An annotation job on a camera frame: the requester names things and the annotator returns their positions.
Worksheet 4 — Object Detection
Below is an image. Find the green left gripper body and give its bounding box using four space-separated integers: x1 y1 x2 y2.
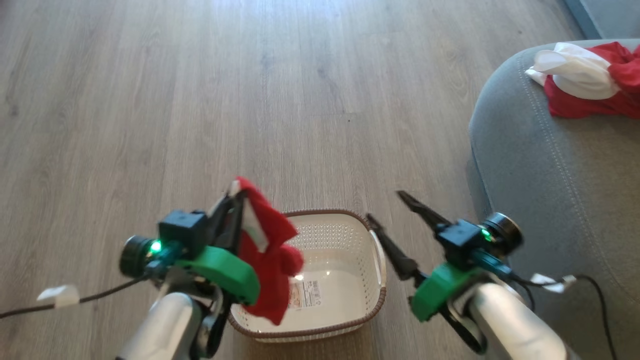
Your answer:
172 244 261 307

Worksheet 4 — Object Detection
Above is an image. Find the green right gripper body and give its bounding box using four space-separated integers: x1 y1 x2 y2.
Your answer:
409 262 483 323

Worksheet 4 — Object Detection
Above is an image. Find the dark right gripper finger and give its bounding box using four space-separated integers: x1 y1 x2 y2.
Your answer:
366 213 427 282
397 190 452 233

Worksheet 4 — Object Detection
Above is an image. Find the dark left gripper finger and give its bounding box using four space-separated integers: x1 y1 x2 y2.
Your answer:
229 192 247 252
207 196 236 250

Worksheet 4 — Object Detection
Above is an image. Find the red printed basketball jersey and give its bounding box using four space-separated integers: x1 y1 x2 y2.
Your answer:
220 176 305 326

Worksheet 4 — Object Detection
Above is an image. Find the red garment with white lining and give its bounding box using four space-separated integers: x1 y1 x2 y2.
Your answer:
525 41 640 120

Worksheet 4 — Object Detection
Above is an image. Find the grey fabric sofa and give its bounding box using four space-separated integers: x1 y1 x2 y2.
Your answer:
465 39 640 360

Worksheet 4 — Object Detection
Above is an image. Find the white brown-rimmed laundry basket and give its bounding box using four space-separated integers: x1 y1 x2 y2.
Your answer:
227 209 388 344

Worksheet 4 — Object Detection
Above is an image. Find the paper label sticker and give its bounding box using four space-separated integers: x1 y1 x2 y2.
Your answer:
288 279 322 309

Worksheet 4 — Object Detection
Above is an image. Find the grey blue furniture panel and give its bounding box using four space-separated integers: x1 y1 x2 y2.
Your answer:
563 0 640 40

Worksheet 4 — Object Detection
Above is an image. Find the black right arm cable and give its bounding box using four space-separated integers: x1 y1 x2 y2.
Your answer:
469 249 619 360

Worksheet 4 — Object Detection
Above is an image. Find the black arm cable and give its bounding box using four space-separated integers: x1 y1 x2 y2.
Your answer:
0 260 168 321
469 249 619 360

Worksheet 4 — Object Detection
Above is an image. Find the white right cable tag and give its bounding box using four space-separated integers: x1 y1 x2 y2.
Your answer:
529 273 578 294

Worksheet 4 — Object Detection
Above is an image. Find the white cable tag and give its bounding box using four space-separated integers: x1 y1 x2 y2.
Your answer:
529 273 578 294
37 284 81 309

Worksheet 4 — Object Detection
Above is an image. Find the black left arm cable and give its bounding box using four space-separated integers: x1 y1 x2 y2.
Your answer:
0 260 168 321

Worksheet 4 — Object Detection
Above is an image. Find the white left cable tag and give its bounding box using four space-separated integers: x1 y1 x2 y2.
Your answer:
37 284 81 309

